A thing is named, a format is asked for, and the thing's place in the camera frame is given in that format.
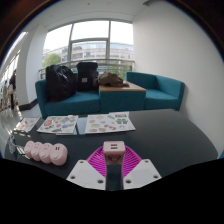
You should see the colourful sticker sheet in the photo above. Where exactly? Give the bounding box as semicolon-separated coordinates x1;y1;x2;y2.
14;117;41;133
36;114;80;136
84;111;137;135

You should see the pink charger block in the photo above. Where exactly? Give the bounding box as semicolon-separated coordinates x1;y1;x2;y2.
102;140;127;168

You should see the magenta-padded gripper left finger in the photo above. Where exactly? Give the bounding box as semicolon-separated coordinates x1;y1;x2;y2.
65;146;116;192

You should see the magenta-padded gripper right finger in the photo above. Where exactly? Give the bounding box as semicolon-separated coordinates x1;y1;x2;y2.
114;145;163;192

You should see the brown jacket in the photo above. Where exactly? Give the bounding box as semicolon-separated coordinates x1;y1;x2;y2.
96;71;130;88

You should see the teal sofa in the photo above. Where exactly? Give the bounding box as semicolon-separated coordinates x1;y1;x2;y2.
34;71;186;120

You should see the person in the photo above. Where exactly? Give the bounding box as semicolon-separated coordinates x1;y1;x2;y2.
8;68;18;111

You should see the metal window railing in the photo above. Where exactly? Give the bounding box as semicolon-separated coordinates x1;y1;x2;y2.
38;58;135;80

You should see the wooden sofa table top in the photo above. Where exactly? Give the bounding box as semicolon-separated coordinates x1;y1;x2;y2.
98;80;147;93

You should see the pink power strip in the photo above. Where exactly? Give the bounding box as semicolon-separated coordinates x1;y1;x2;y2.
23;139;69;167

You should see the white power cable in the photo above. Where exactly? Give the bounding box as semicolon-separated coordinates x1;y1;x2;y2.
6;134;26;156

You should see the large black bag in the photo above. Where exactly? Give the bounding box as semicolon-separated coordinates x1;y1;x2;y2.
45;64;77;103

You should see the black backpack with label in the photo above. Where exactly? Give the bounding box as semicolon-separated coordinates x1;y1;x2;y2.
76;61;100;93

